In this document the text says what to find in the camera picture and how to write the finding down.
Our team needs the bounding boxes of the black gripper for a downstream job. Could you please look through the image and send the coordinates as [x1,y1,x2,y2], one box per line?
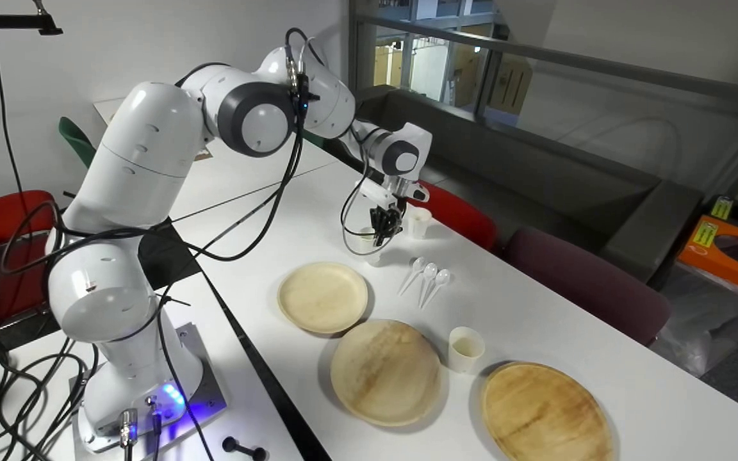
[368,197,404,248]

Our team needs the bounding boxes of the white paper cup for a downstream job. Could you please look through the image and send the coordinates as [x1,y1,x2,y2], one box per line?
[407,204,435,244]

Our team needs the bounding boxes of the small pale palm-leaf plate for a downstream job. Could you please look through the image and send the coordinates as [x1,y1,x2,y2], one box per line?
[276,261,375,339]

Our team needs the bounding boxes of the short white sauce cup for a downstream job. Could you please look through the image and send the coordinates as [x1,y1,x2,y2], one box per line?
[445,325,487,376]

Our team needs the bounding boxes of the medium pale palm-leaf plate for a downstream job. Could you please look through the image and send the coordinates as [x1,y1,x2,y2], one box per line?
[327,318,448,430]

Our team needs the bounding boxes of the large brown palm-leaf plate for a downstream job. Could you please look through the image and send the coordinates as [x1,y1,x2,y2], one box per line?
[477,362,621,461]

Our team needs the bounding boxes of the red upholstered chair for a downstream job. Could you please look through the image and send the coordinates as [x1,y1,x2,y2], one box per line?
[423,176,501,253]

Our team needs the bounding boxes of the grey bench seat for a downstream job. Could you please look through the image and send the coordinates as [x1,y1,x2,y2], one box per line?
[359,84,704,285]

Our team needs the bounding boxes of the yellow sign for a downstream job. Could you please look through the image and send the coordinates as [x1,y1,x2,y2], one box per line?
[481,52,535,117]

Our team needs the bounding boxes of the maroon upholstered chair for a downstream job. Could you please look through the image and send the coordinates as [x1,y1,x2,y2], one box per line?
[499,226,670,349]

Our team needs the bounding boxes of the grey metal handrail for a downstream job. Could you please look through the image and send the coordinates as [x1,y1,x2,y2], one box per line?
[351,11,738,125]

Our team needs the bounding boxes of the orange recycling bin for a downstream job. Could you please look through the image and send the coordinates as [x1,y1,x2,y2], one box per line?
[673,212,738,308]

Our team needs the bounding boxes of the red office chair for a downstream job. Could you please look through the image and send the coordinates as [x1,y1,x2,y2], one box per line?
[0,189,64,332]

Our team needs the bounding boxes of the black overhead bar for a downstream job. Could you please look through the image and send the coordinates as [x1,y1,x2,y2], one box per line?
[0,11,67,38]

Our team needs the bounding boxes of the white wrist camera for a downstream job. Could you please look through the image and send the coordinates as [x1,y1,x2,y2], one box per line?
[400,183,433,207]

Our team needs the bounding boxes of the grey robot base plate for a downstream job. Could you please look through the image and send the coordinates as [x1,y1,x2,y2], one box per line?
[77,321,228,457]

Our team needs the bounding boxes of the black cable bundle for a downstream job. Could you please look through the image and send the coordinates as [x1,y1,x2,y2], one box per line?
[0,335,103,461]

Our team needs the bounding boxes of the thin black hanging cable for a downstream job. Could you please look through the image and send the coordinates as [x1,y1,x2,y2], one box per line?
[0,0,31,199]

